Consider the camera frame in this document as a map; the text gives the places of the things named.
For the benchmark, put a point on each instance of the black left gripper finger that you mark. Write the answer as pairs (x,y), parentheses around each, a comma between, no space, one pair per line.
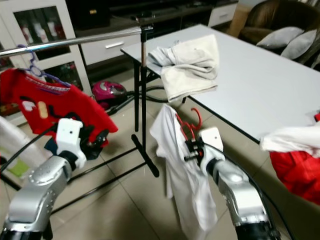
(101,137)

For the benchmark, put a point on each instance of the red plastic clothes hanger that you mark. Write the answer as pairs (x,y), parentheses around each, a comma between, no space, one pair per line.
(199,119)

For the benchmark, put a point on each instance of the white t-shirt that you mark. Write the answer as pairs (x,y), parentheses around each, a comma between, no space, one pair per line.
(185,200)

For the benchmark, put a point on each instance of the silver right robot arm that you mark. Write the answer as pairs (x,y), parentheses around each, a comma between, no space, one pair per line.
(240,195)

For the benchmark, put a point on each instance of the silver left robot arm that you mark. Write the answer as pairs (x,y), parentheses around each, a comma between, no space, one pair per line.
(37,200)

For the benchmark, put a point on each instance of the purple clothes hanger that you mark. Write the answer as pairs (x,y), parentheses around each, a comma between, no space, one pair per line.
(34,67)

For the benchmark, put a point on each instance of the pink vacuum cleaner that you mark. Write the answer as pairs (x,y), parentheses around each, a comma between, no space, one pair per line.
(109,91)

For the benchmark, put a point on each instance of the beige folded towel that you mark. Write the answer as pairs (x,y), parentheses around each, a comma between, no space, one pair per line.
(190,82)

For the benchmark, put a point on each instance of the white garment with colourful print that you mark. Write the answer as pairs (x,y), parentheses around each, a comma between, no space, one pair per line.
(15,145)

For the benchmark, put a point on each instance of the red printed t-shirt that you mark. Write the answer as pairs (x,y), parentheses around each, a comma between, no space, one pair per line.
(30,97)

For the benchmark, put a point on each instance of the white drawer cabinet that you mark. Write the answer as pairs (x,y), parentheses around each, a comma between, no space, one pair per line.
(110,47)

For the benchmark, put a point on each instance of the off-white crumpled garment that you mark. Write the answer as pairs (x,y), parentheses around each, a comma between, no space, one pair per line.
(195,50)

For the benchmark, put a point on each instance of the small white cloth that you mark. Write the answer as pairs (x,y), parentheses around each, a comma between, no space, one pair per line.
(290,139)

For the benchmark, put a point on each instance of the white table with black legs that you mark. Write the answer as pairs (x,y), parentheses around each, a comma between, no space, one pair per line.
(265,80)

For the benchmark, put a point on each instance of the metal clothes rack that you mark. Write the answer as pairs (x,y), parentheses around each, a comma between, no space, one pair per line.
(80,40)

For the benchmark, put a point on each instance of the red cloth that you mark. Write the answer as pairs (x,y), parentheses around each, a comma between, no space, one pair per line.
(297,175)

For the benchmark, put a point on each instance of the black speaker box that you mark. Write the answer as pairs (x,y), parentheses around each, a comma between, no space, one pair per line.
(87,15)

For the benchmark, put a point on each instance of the white glass door cabinet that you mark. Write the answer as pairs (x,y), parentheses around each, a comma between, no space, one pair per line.
(40,25)

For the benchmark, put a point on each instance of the black tv bench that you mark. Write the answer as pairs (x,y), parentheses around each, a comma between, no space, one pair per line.
(170,12)

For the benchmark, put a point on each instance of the brown armchair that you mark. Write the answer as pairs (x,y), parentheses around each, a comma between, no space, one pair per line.
(270,15)

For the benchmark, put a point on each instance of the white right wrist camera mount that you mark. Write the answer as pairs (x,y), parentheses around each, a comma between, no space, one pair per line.
(211,137)

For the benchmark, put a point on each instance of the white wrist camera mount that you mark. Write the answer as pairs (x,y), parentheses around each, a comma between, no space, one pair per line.
(211,137)
(69,135)

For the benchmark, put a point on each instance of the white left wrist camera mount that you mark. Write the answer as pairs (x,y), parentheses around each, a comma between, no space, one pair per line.
(69,135)

